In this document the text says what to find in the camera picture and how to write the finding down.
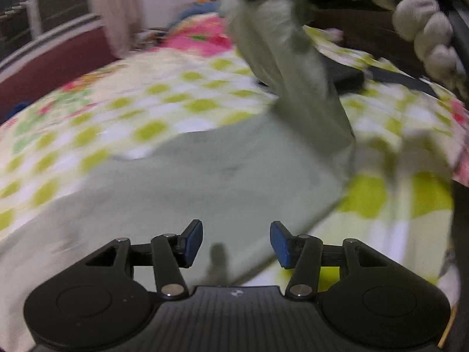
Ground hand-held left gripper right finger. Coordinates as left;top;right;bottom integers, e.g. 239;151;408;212
270;221;389;298

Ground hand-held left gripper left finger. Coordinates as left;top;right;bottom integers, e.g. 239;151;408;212
85;220;204;298

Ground grey pants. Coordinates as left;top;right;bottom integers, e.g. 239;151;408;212
0;0;359;352

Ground person's right hand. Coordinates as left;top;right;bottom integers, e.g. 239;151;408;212
391;0;469;100

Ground dark brown headboard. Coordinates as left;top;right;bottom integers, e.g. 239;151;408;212
216;0;469;92

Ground blue folded blanket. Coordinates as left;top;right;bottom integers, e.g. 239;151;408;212
172;2;222;23

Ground pink printed blanket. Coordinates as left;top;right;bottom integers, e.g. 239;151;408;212
0;11;239;133

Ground dark grey folded cloth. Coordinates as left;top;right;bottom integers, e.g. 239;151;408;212
256;60;367;90

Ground crumpled patterned cloth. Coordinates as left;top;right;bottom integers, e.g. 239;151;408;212
134;27;173;48

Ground checkered floral bedsheet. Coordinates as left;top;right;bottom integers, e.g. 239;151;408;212
0;26;464;301

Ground beige curtain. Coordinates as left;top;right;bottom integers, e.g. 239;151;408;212
85;0;148;60

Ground blue cloth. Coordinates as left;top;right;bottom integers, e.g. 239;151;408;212
5;101;32;120

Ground maroon sofa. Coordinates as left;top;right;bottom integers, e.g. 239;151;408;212
0;15;120;123

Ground window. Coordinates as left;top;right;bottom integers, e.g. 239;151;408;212
0;0;98;67

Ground black strap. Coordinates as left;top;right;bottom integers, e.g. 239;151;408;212
366;64;442;99

